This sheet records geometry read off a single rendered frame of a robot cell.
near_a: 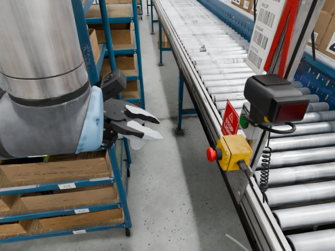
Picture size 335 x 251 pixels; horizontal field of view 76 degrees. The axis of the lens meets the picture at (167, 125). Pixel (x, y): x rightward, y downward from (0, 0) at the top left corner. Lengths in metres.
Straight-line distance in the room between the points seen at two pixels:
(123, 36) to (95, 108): 1.40
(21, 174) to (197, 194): 1.02
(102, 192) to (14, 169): 0.36
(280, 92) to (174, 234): 1.13
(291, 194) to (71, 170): 0.78
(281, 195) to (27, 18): 0.66
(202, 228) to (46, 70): 1.28
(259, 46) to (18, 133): 0.48
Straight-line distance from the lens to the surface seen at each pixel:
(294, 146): 0.88
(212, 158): 0.58
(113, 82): 0.39
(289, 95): 0.41
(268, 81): 0.43
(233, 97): 1.04
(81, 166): 0.94
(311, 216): 0.70
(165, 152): 1.74
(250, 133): 0.54
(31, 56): 0.25
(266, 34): 0.52
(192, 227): 1.41
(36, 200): 1.17
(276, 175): 0.74
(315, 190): 0.75
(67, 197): 1.12
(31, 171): 1.02
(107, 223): 1.30
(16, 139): 0.31
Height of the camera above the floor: 1.27
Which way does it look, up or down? 40 degrees down
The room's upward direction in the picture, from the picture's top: straight up
